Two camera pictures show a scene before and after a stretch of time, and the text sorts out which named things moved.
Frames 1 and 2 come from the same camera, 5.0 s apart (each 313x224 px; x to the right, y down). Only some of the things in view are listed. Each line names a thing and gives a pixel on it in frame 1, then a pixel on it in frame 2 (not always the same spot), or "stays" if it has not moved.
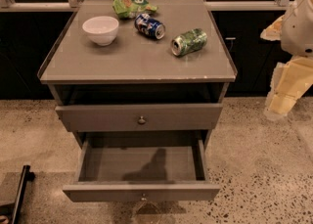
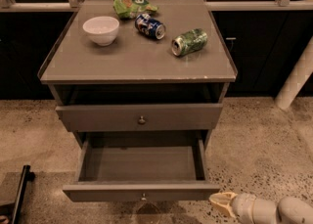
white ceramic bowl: x=101 y=29 stays
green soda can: x=191 y=41 stays
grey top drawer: x=141 y=116 stays
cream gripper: x=298 y=27 → x=242 y=204
